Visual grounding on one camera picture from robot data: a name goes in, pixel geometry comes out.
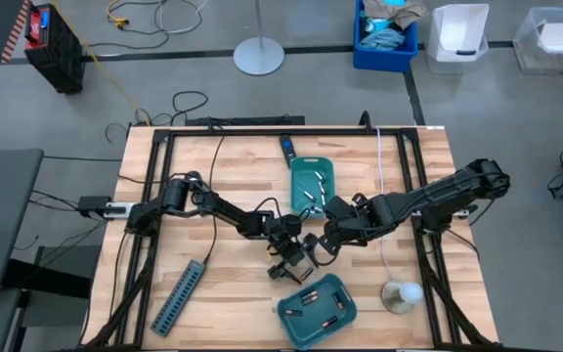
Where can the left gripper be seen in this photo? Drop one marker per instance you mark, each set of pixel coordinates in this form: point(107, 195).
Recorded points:
point(289, 251)

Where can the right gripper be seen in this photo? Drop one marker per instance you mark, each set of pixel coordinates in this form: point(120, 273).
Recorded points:
point(350, 220)

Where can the teal plastic bin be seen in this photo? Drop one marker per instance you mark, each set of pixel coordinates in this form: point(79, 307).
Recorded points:
point(320, 310)
point(303, 176)

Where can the black remote control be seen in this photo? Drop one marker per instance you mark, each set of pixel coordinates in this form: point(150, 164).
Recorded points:
point(287, 149)

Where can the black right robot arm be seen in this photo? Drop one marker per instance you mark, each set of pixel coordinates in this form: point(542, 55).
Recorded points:
point(438, 193)

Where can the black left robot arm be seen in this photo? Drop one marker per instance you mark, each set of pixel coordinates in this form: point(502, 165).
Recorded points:
point(223, 210)

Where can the white globe lamp metal base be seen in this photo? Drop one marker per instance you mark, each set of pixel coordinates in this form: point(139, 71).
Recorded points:
point(394, 298)

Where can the black clamp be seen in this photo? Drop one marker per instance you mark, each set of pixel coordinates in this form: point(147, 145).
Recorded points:
point(364, 121)

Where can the grey metal mounting plate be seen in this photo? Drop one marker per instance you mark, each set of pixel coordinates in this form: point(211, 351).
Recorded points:
point(463, 213)
point(120, 210)

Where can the grey multi-port USB hub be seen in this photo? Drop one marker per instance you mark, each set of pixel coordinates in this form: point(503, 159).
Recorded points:
point(179, 298)

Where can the white label sticker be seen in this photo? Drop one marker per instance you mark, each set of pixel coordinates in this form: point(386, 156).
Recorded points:
point(436, 127)

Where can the black power strip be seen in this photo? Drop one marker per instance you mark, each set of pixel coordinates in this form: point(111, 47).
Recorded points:
point(242, 120)

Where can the blue plastic bin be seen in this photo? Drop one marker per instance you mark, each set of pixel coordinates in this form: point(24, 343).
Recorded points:
point(384, 61)

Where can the blue grey cloth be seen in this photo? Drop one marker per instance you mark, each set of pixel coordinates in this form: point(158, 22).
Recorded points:
point(381, 39)

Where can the grey round stand base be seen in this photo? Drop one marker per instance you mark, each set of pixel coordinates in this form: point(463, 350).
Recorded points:
point(259, 56)

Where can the small black box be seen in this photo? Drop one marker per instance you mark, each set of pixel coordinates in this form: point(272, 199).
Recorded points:
point(93, 205)

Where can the white plastic bin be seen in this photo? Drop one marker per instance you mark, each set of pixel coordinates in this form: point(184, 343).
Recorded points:
point(457, 34)

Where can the clear plastic bin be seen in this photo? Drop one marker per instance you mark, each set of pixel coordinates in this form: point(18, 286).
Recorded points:
point(531, 58)

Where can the white cardboard box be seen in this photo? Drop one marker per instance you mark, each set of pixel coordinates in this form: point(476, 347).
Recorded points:
point(557, 36)

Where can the black desk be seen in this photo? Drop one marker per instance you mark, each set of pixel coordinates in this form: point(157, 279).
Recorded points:
point(3, 234)

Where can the black red tool case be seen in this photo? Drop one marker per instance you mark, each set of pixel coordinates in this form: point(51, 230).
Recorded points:
point(59, 54)

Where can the black metal table frame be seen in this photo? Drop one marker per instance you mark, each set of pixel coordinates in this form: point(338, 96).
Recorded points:
point(311, 132)

